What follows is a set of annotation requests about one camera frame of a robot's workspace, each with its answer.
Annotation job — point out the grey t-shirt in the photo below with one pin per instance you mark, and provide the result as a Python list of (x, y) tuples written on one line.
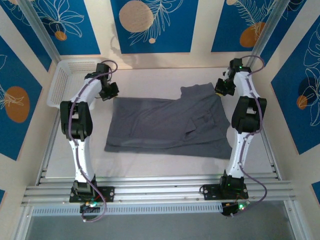
[(162, 120)]

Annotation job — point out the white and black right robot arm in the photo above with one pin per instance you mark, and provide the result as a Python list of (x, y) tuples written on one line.
[(247, 115)]

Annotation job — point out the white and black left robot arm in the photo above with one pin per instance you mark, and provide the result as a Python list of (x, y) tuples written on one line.
[(82, 120)]

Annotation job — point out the white plastic basket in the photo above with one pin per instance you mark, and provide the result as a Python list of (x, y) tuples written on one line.
[(57, 87)]

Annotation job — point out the aluminium frame post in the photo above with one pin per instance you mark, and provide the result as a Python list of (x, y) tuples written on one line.
[(266, 37), (40, 30)]

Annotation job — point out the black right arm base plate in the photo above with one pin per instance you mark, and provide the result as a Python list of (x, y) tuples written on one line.
[(210, 192)]

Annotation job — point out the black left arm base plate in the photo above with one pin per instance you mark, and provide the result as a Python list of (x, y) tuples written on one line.
[(107, 192)]

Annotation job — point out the wide aluminium mounting rail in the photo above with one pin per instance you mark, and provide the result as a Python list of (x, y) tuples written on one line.
[(160, 190)]

